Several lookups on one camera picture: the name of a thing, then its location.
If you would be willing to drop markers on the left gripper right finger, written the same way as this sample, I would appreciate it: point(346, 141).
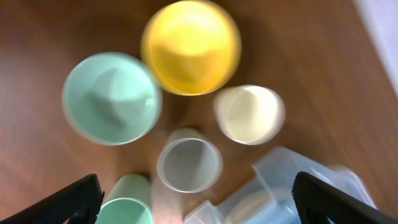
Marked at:
point(320, 203)

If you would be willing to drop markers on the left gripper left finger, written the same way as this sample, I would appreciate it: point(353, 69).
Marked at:
point(79, 202)

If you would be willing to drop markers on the cream large bowl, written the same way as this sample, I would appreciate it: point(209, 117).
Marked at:
point(257, 207)

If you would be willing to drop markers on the mint green small bowl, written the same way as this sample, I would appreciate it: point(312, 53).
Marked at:
point(111, 98)

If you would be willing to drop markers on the cream white cup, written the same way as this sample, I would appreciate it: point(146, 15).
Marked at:
point(249, 114)

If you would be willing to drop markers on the grey cup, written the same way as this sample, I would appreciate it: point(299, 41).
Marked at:
point(188, 162)

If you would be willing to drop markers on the yellow small bowl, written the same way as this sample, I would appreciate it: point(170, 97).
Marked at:
point(192, 47)

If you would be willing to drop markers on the clear plastic storage container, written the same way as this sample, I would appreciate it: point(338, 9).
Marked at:
point(275, 173)

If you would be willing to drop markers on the mint green cup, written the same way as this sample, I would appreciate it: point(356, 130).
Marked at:
point(129, 202)

